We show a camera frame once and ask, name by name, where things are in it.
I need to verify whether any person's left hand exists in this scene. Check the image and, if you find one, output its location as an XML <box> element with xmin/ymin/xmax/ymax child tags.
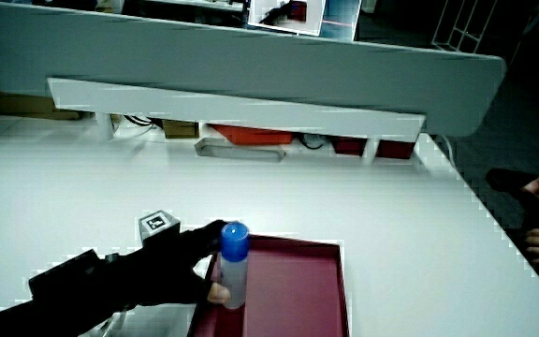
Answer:
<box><xmin>109</xmin><ymin>210</ymin><xmax>232</xmax><ymax>308</ymax></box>

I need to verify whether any glue bottle with blue cap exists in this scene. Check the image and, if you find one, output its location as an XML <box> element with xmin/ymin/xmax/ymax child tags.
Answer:
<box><xmin>218</xmin><ymin>221</ymin><xmax>251</xmax><ymax>311</ymax></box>

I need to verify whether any dark red rectangular plate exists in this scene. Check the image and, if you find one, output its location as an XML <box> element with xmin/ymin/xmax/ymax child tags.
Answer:
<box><xmin>186</xmin><ymin>233</ymin><xmax>351</xmax><ymax>337</ymax></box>

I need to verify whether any person's left forearm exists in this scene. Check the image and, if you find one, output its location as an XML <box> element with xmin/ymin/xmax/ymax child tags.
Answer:
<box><xmin>0</xmin><ymin>248</ymin><xmax>133</xmax><ymax>337</ymax></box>

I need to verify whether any grey tray under shelf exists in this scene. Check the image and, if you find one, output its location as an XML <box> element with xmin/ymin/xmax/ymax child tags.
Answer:
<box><xmin>194</xmin><ymin>137</ymin><xmax>287</xmax><ymax>164</ymax></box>

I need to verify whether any small brown cardboard box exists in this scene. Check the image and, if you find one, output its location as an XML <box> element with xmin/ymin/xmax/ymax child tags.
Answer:
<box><xmin>161</xmin><ymin>119</ymin><xmax>201</xmax><ymax>140</ymax></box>

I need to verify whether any orange flat box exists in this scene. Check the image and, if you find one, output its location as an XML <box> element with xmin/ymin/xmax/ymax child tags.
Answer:
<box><xmin>208</xmin><ymin>123</ymin><xmax>295</xmax><ymax>146</ymax></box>

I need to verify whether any white desk riser shelf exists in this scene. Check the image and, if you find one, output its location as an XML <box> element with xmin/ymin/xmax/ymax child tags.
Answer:
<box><xmin>47</xmin><ymin>77</ymin><xmax>427</xmax><ymax>165</ymax></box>

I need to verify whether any grey desk divider panel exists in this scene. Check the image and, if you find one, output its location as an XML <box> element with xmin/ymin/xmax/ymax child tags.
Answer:
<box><xmin>0</xmin><ymin>0</ymin><xmax>508</xmax><ymax>138</ymax></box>

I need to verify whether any large brown cardboard box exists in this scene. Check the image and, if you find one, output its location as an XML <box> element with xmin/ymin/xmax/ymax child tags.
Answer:
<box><xmin>0</xmin><ymin>87</ymin><xmax>83</xmax><ymax>122</ymax></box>

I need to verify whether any dark red box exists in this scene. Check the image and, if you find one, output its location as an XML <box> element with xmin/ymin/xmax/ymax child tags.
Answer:
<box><xmin>333</xmin><ymin>137</ymin><xmax>367</xmax><ymax>157</ymax></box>
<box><xmin>375</xmin><ymin>139</ymin><xmax>415</xmax><ymax>160</ymax></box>

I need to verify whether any white framed screen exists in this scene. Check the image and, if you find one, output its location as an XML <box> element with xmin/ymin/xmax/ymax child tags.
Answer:
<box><xmin>246</xmin><ymin>0</ymin><xmax>362</xmax><ymax>42</ymax></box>

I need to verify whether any black cable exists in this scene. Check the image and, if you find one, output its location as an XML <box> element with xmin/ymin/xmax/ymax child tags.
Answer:
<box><xmin>123</xmin><ymin>114</ymin><xmax>163</xmax><ymax>128</ymax></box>

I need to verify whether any white wire rack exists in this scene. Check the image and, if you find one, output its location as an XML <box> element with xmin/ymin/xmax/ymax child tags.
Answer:
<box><xmin>430</xmin><ymin>0</ymin><xmax>500</xmax><ymax>54</ymax></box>

